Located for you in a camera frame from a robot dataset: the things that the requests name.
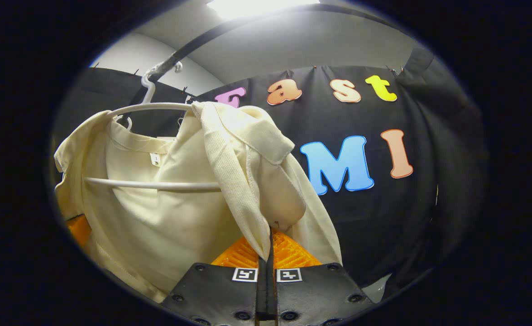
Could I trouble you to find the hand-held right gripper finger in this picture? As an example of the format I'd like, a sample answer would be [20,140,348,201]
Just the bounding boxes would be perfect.
[267,229,375,326]
[159,235,268,326]

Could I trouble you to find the black metal clothes rack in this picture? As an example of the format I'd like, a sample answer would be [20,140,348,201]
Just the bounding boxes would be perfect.
[128,4,402,107]

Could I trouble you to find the large ceiling light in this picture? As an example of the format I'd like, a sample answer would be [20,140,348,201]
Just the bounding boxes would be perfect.
[206,0,321,21]

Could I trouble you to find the cream button-up shirt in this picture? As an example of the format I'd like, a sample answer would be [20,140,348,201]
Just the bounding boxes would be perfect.
[54,101,342,303]

